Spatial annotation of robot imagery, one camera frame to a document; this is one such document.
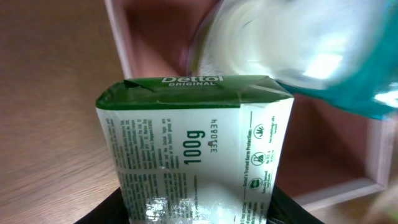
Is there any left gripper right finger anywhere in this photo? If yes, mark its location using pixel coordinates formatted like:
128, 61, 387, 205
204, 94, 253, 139
267, 186, 324, 224

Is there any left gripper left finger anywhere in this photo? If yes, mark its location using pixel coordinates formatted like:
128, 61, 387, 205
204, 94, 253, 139
75, 188, 129, 224

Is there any green white soap box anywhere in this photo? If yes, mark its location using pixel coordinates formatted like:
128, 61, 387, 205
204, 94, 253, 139
96, 75, 294, 224

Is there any white cardboard box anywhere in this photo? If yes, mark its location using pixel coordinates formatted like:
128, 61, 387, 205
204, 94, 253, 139
106, 0, 397, 210

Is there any teal mouthwash bottle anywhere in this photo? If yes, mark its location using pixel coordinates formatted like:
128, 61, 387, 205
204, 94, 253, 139
282, 2, 397, 119

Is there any clear pump soap bottle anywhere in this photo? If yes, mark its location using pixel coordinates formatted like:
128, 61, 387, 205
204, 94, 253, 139
188, 0, 391, 90

